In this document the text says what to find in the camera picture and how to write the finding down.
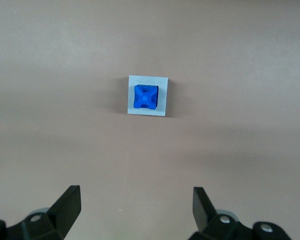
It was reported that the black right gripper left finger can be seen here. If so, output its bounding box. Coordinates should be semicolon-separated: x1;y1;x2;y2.
0;184;82;240

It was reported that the blue plastic part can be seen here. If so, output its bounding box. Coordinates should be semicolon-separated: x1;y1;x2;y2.
132;84;159;111

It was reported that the gray square base block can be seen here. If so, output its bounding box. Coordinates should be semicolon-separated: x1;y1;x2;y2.
127;74;171;118

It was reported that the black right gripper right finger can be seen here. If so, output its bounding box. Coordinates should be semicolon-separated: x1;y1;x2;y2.
190;186;291;240

